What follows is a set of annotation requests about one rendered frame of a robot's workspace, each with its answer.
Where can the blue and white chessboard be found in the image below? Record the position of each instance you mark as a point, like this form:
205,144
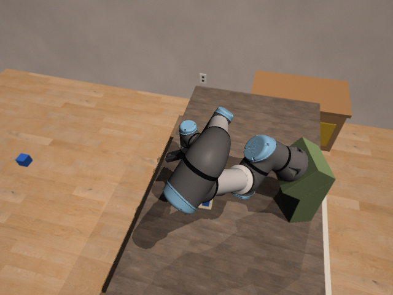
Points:
207,205

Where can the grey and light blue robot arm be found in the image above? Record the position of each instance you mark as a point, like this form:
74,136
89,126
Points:
206,155

